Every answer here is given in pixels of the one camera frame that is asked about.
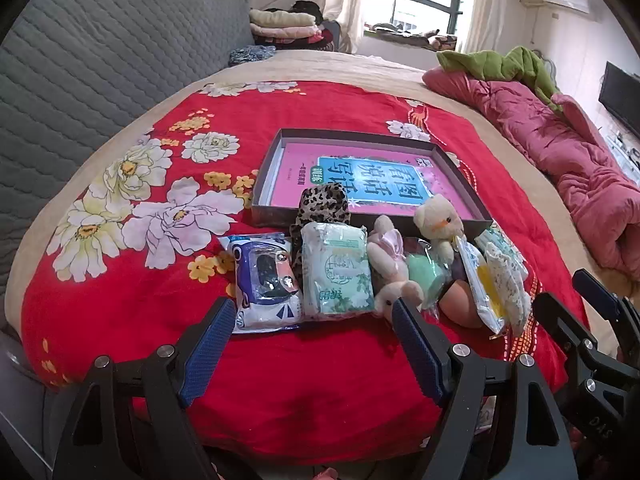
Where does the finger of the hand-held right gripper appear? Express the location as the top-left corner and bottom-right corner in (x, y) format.
(572, 268), (640, 346)
(531, 292), (638, 386)

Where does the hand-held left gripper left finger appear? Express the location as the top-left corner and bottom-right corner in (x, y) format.
(52, 296), (238, 480)

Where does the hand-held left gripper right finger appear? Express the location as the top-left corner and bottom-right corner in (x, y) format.
(391, 298), (581, 480)

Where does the white floral scrunchie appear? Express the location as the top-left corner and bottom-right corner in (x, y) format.
(482, 242), (532, 337)

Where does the beige makeup sponge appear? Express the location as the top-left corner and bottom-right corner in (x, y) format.
(439, 280), (486, 329)

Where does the yellow and white packet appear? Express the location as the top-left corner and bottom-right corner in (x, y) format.
(455, 235), (506, 336)

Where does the green makeup sponge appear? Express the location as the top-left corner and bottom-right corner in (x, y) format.
(404, 240), (451, 311)

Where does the blue and white packet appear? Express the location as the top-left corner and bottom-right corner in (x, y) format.
(218, 232), (304, 335)

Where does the green and white tissue pack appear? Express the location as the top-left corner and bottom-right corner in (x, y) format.
(475, 222), (528, 276)
(300, 221), (376, 321)

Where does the pink bunny plush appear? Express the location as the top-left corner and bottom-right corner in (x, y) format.
(366, 215), (425, 317)

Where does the cream bear plush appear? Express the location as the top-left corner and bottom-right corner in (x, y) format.
(413, 194), (468, 267)

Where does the grey cardboard box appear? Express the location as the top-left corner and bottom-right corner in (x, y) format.
(250, 128), (493, 233)

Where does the leopard print scrunchie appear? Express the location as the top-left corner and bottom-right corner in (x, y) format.
(290, 183), (351, 281)

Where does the red floral blanket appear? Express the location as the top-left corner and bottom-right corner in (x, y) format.
(20, 80), (591, 466)

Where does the pink quilt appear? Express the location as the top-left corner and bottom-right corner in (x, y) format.
(422, 67), (640, 281)

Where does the pink book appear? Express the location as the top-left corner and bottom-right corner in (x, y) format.
(270, 142), (476, 221)

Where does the black television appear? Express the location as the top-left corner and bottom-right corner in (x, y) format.
(598, 61), (640, 141)

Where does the green blanket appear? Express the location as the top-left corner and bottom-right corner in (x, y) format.
(436, 46), (563, 111)

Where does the blue patterned cloth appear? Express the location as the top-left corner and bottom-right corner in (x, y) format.
(228, 45), (277, 66)

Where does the cream curtain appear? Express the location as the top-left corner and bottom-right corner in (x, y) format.
(325, 0), (371, 56)
(460, 0), (511, 56)

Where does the dark cloth pile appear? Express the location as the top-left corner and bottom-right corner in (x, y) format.
(367, 22), (458, 51)

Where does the grey quilted headboard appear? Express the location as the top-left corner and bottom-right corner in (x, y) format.
(0, 0), (257, 336)

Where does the pink folded blanket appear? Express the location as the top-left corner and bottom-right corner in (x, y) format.
(252, 24), (323, 45)

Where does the cream folded blanket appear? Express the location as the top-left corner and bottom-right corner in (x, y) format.
(248, 7), (318, 29)

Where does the dark clothes pile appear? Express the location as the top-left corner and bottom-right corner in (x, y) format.
(272, 0), (343, 52)

